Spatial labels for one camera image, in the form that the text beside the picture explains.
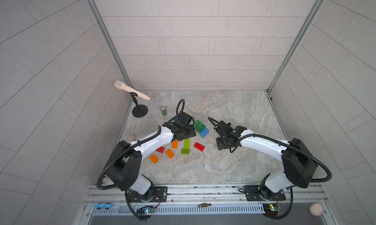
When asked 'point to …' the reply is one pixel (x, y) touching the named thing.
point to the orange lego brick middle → (170, 153)
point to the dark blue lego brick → (176, 119)
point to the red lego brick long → (199, 146)
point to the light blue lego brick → (204, 133)
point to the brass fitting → (204, 205)
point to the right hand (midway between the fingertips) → (220, 145)
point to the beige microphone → (120, 84)
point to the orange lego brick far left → (153, 158)
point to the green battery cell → (163, 111)
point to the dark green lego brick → (200, 127)
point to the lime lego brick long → (187, 144)
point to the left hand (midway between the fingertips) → (195, 132)
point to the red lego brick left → (161, 149)
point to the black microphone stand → (140, 110)
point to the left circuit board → (146, 211)
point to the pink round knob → (316, 209)
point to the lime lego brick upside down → (185, 151)
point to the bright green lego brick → (197, 123)
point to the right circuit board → (271, 210)
